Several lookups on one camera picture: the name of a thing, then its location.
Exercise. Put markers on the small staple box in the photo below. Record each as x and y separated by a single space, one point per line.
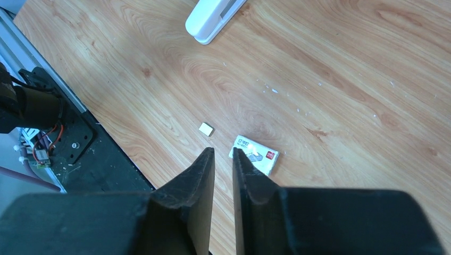
262 157

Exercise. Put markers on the strip of staples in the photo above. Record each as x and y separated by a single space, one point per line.
206 129

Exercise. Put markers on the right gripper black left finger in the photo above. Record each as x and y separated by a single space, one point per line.
174 219

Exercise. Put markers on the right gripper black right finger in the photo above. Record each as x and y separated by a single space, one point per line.
271 219

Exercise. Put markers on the white stapler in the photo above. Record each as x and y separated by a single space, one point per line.
209 17

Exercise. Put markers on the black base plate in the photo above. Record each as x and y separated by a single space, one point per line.
83 155

